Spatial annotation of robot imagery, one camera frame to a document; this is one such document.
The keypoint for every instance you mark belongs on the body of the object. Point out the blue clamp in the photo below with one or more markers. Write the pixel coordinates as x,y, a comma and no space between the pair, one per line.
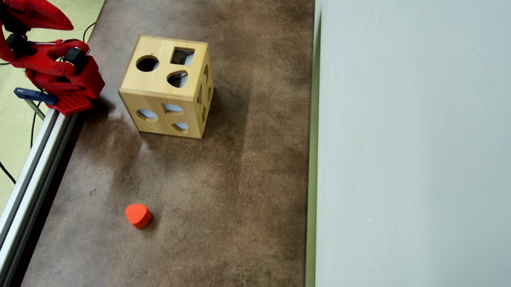
34,95

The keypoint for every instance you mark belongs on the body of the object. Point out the wooden shape sorter box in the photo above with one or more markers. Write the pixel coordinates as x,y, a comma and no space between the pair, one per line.
144,88

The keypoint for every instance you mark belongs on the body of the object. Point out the red robot arm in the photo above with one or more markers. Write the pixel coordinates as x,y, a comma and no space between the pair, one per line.
48,67

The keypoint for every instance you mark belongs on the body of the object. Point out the orange rounded triangle block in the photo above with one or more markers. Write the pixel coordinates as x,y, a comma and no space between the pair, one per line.
138,215

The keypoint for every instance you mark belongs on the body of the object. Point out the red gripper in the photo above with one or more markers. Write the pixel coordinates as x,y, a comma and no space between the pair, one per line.
42,16

